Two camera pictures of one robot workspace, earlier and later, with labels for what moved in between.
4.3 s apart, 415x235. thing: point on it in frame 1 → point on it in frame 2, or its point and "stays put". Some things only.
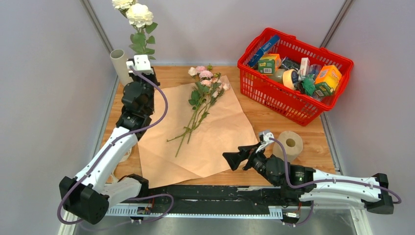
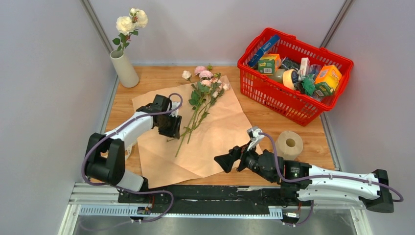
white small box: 304,70 stays put
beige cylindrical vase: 118,57 stays put
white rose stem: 141,18 → 128,25
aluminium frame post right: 345,6 stays put
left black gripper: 153,77 → 174,131
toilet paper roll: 293,144 stays put
